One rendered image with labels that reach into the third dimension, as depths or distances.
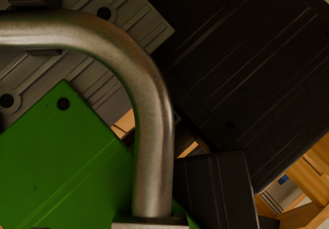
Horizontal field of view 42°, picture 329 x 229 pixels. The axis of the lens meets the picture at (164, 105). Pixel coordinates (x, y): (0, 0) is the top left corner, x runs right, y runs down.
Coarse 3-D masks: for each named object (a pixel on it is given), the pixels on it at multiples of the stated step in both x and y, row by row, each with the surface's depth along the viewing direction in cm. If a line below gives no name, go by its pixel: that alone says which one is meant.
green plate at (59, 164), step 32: (64, 96) 34; (32, 128) 34; (64, 128) 34; (96, 128) 34; (0, 160) 34; (32, 160) 34; (64, 160) 34; (96, 160) 34; (128, 160) 34; (0, 192) 34; (32, 192) 34; (64, 192) 34; (96, 192) 34; (128, 192) 34; (0, 224) 34; (32, 224) 34; (64, 224) 34; (96, 224) 34; (192, 224) 34
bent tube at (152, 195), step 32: (0, 32) 31; (32, 32) 31; (64, 32) 31; (96, 32) 31; (128, 64) 31; (128, 96) 32; (160, 96) 31; (160, 128) 31; (160, 160) 31; (160, 192) 31; (128, 224) 30; (160, 224) 30
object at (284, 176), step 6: (306, 156) 870; (312, 162) 865; (318, 168) 861; (282, 174) 861; (324, 174) 852; (276, 180) 858; (282, 180) 867; (270, 186) 855; (264, 192) 852; (300, 198) 840; (294, 204) 837
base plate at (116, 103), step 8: (120, 88) 90; (104, 96) 88; (112, 96) 91; (120, 96) 94; (96, 104) 88; (104, 104) 91; (112, 104) 94; (120, 104) 98; (128, 104) 101; (96, 112) 91; (104, 112) 94; (112, 112) 98; (120, 112) 102; (104, 120) 98; (112, 120) 102
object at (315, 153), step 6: (324, 138) 106; (318, 144) 106; (324, 144) 106; (312, 150) 106; (318, 150) 106; (324, 150) 106; (312, 156) 110; (318, 156) 106; (324, 156) 105; (318, 162) 110; (324, 162) 105; (324, 168) 110
